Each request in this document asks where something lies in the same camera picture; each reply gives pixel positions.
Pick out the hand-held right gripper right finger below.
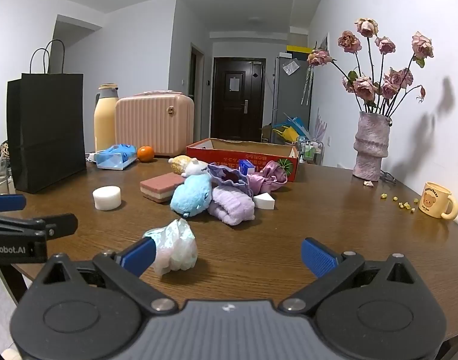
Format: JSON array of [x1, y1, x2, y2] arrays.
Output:
[[277, 237, 427, 313]]

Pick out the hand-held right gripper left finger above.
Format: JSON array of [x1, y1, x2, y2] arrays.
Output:
[[31, 237, 179, 314]]

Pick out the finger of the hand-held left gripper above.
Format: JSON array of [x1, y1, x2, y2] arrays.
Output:
[[0, 214, 78, 241], [0, 194, 27, 213]]

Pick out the white plastic bag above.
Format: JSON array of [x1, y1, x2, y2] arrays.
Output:
[[143, 218, 198, 275]]

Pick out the pink and cream layered sponge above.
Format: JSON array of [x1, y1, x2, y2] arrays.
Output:
[[140, 173, 186, 204]]

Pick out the purple fluffy sock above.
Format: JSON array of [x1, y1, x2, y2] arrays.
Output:
[[207, 187, 256, 226]]

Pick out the cream plush toy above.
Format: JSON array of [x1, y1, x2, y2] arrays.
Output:
[[168, 155, 209, 177]]

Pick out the purple knitted cloth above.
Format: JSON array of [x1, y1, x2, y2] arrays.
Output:
[[207, 163, 255, 196]]

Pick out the red cardboard box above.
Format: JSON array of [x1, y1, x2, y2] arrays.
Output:
[[186, 138, 299, 182]]

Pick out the white round sponge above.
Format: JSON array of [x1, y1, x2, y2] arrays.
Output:
[[93, 186, 122, 211]]

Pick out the white wedge sponge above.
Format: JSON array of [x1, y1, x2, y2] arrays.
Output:
[[253, 192, 276, 210]]

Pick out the blue plush toy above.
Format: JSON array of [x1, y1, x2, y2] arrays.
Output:
[[170, 174, 213, 219]]

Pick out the black paper bag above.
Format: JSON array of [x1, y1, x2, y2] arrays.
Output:
[[7, 39, 87, 194]]

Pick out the blue tissue pack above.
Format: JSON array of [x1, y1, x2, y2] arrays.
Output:
[[96, 143, 138, 171]]

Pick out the scattered yellow crumbs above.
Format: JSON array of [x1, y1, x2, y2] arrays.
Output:
[[380, 193, 419, 214]]

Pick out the white trolley with bottles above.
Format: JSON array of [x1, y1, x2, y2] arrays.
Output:
[[296, 137, 324, 166]]

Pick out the yellow bottle with grey lid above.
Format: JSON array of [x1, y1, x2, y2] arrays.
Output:
[[94, 83, 119, 152]]

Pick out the pink textured vase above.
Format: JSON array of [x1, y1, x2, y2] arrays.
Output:
[[353, 111, 393, 181]]

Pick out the cream bear mug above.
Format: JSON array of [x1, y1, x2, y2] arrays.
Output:
[[418, 182, 458, 220]]

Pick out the pink ribbed suitcase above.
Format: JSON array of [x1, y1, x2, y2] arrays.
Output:
[[115, 90, 195, 157]]

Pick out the pile of blue yellow bags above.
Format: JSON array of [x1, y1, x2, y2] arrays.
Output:
[[272, 112, 310, 145]]

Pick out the grey refrigerator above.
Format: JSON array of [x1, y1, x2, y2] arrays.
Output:
[[273, 55, 312, 145]]

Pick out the dark brown door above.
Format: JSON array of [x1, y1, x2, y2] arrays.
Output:
[[213, 57, 266, 142]]

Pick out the white folded umbrella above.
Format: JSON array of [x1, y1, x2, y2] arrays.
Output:
[[301, 65, 314, 106]]

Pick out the dark side doorway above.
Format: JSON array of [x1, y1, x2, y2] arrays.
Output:
[[189, 43, 207, 143]]

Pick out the bunch of dried pink roses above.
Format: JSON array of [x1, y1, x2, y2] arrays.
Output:
[[307, 17, 435, 117]]

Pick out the purple wall decal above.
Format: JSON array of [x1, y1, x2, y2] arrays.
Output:
[[313, 108, 329, 141]]

